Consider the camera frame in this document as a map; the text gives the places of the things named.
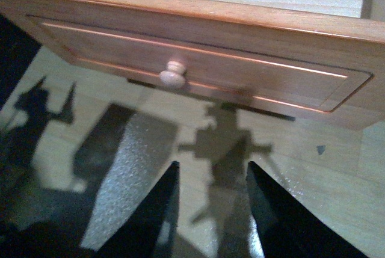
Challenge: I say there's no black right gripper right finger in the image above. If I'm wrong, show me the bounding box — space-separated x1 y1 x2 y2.
248 162 366 257

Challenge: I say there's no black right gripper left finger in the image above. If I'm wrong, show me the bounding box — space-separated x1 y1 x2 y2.
96 161 180 257

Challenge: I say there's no drawer round knob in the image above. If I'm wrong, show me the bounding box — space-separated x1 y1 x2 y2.
159 61 186 88

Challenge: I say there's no wooden drawer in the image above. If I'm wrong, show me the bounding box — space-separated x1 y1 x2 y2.
1 0 384 129

